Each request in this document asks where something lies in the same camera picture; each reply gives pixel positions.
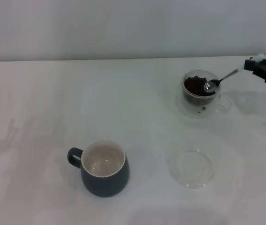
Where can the pile of coffee beans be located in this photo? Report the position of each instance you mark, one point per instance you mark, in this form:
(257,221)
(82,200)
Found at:
(194,85)

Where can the small clear glass dish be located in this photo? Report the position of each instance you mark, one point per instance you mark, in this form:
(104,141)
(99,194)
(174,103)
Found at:
(191,182)

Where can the clear glass saucer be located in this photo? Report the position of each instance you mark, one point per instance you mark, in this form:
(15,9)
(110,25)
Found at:
(194,115)

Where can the dark grey ceramic mug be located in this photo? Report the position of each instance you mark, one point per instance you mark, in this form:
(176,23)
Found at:
(105,185)

